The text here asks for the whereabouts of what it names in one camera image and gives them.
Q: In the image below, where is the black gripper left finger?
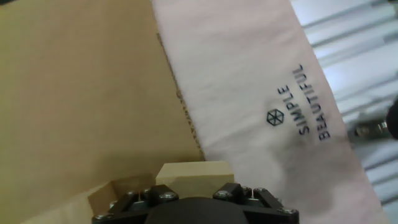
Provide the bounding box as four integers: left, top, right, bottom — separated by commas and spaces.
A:
91, 184, 180, 224

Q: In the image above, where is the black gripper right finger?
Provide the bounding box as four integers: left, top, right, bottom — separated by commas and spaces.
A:
213, 182, 300, 224

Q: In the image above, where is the marble pattern cloth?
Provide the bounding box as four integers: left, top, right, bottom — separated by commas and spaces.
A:
150, 0, 391, 224

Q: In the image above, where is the brown cardboard sheet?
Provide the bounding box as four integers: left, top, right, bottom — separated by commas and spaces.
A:
0, 0, 206, 224

